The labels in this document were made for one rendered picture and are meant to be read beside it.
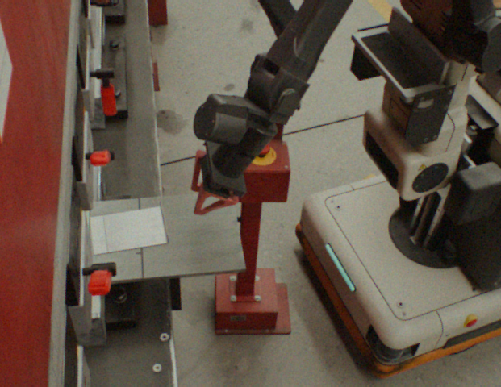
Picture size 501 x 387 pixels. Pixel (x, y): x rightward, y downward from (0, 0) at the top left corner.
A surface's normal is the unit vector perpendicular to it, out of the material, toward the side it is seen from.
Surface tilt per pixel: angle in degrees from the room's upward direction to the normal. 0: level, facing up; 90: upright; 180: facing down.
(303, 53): 68
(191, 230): 0
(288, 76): 79
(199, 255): 0
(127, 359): 0
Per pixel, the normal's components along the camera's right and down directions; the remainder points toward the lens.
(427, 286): 0.04, -0.67
